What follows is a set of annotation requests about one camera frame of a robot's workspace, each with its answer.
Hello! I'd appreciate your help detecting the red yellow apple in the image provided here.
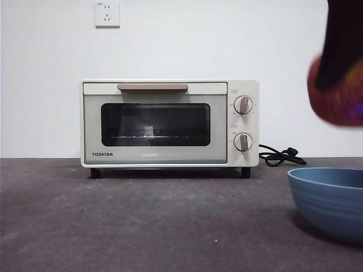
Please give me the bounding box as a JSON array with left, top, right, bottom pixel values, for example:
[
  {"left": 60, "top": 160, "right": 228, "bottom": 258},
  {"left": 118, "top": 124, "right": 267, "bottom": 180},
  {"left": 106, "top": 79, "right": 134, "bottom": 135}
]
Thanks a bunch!
[{"left": 307, "top": 52, "right": 363, "bottom": 127}]

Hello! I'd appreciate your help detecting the blue ribbed bowl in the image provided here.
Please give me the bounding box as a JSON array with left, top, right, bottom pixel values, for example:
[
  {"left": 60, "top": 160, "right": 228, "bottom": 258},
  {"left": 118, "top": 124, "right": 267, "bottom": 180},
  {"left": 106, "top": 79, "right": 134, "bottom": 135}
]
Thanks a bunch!
[{"left": 287, "top": 167, "right": 363, "bottom": 247}]

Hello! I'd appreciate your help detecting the beige oven door handle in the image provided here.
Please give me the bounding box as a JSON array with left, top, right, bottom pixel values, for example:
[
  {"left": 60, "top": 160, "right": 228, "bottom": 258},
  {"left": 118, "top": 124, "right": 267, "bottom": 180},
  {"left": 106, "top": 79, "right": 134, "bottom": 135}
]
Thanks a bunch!
[{"left": 117, "top": 83, "right": 189, "bottom": 93}]

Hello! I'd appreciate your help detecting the glass oven door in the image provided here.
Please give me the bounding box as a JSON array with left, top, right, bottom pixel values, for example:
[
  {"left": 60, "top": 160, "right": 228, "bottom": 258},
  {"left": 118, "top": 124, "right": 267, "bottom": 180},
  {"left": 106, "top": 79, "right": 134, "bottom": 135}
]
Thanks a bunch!
[{"left": 82, "top": 82, "right": 228, "bottom": 165}]

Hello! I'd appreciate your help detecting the round oven temperature knob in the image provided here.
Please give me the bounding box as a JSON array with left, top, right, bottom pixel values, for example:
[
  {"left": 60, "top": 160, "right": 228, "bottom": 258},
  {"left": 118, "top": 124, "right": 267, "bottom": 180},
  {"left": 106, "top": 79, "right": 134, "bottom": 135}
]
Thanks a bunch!
[{"left": 233, "top": 95, "right": 254, "bottom": 116}]

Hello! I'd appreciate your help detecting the white toaster oven body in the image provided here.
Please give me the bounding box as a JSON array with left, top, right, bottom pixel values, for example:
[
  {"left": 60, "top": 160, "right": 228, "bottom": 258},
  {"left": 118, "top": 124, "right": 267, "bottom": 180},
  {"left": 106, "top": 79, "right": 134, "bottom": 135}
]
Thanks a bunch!
[{"left": 80, "top": 78, "right": 260, "bottom": 168}]

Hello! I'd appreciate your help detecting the round oven timer knob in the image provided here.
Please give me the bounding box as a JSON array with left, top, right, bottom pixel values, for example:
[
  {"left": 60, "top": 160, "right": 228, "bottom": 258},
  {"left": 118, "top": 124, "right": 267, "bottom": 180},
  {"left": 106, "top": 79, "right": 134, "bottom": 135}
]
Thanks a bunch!
[{"left": 233, "top": 131, "right": 254, "bottom": 152}]

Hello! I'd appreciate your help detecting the black oven power cable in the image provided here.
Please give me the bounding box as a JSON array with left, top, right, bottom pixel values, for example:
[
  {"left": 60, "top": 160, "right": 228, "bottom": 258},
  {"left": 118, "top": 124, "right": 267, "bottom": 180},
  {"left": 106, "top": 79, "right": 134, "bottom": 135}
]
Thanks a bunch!
[{"left": 258, "top": 143, "right": 307, "bottom": 167}]

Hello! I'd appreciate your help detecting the metal wire oven rack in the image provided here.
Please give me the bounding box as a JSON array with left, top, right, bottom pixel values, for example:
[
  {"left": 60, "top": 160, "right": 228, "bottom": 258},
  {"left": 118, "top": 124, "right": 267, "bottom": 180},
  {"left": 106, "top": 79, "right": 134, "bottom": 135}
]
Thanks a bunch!
[{"left": 109, "top": 134, "right": 206, "bottom": 141}]

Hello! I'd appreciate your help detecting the white wall socket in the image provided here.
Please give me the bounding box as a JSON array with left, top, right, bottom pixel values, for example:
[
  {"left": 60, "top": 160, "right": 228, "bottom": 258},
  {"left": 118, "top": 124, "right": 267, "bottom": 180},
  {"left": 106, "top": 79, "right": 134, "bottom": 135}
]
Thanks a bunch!
[{"left": 95, "top": 0, "right": 121, "bottom": 29}]

